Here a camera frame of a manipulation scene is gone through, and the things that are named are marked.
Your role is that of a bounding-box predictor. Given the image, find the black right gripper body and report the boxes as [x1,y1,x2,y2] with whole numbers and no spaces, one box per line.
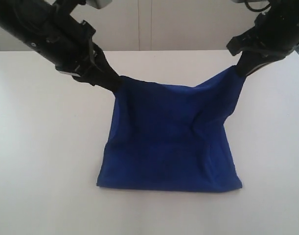
[240,0,299,61]

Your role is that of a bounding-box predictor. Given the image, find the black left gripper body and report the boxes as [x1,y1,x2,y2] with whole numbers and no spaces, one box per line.
[36,14,102,77]

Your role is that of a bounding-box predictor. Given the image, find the blue towel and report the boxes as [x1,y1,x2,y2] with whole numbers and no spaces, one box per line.
[96,66,245,193]

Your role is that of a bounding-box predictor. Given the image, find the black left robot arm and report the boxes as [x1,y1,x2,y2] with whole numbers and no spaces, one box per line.
[0,0,122,93]

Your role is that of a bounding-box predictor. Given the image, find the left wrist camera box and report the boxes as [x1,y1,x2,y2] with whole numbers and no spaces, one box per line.
[85,0,112,9]

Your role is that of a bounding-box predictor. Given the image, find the beige wall panel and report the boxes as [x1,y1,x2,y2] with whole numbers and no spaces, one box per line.
[0,0,262,52]

